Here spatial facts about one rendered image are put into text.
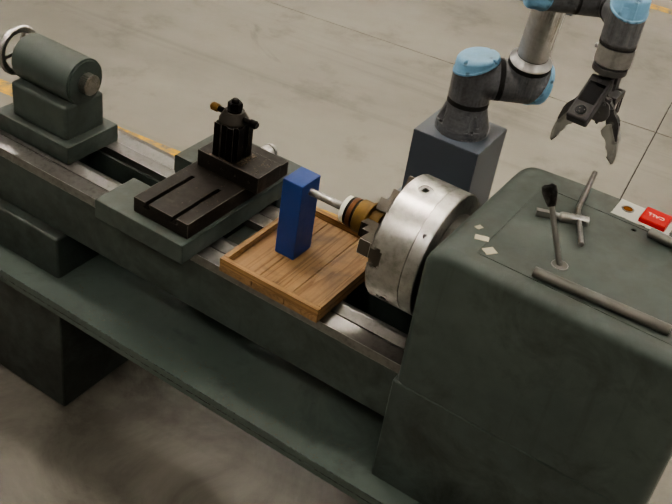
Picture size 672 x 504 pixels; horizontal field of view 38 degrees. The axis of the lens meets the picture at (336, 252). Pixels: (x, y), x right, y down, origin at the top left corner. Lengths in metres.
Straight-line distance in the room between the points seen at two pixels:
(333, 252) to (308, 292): 0.19
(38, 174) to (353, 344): 1.06
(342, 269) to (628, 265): 0.76
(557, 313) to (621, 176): 3.19
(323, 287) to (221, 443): 0.95
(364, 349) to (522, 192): 0.52
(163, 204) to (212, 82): 2.75
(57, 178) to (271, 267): 0.69
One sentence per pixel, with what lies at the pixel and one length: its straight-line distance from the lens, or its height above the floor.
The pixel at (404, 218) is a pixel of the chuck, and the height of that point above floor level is 1.20.
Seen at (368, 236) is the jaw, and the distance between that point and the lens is 2.21.
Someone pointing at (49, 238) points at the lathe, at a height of 0.67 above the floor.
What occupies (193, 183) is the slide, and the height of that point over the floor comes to 0.97.
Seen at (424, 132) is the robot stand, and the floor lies 1.10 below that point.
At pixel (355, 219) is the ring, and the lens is 2.30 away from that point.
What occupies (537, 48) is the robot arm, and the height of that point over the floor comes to 1.39.
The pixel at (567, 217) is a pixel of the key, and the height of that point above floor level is 1.27.
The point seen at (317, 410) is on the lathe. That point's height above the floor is 0.54.
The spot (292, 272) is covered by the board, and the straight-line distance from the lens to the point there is 2.45.
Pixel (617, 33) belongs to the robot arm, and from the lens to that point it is 2.02.
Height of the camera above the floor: 2.39
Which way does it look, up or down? 36 degrees down
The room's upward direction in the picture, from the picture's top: 9 degrees clockwise
